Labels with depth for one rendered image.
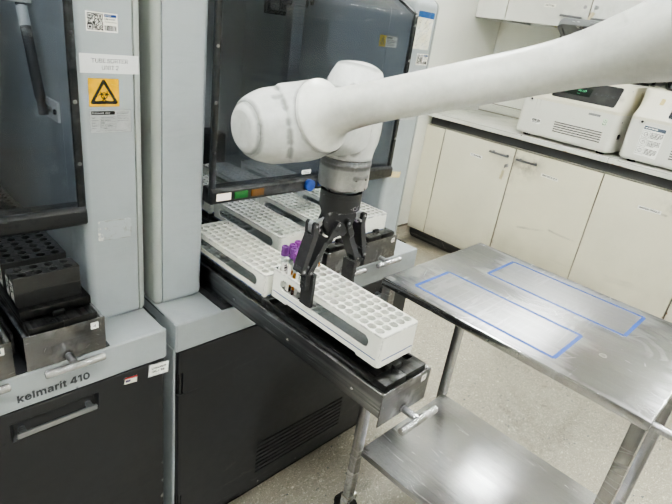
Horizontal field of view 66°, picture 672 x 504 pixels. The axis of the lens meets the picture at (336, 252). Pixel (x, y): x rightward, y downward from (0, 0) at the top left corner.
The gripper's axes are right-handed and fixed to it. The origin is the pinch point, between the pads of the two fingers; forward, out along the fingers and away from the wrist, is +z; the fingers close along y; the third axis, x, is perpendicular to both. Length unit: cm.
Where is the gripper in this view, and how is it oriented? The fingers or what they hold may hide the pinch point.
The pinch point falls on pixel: (327, 287)
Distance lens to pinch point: 100.8
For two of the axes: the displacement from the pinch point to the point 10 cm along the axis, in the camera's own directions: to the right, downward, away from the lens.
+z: -1.3, 9.0, 4.1
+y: 7.1, -2.0, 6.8
